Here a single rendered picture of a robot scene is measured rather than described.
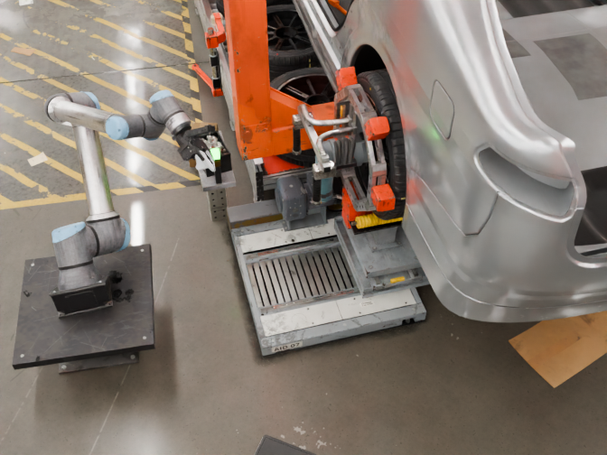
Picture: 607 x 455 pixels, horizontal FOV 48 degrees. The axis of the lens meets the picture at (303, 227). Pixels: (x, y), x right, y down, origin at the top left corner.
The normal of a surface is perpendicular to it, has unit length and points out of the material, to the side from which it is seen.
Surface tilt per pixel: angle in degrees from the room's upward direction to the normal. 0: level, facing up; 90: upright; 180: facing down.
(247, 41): 90
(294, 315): 0
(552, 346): 1
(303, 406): 0
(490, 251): 90
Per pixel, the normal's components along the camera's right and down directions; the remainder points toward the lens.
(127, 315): 0.00, -0.69
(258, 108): 0.26, 0.70
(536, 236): -0.26, 0.69
